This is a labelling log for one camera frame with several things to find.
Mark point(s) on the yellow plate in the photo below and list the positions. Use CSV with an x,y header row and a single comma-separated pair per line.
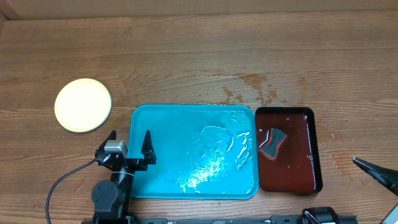
x,y
82,105

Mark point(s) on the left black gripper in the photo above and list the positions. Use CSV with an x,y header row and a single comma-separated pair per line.
x,y
137,165

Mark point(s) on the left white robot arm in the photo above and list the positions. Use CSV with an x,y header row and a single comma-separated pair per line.
x,y
112,197

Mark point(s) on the red black sponge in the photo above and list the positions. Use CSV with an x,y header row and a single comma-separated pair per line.
x,y
270,147

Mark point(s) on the teal plastic tray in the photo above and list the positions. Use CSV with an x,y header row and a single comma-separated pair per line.
x,y
203,152

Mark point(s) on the dark red water tray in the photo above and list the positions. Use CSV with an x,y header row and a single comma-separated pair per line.
x,y
297,167

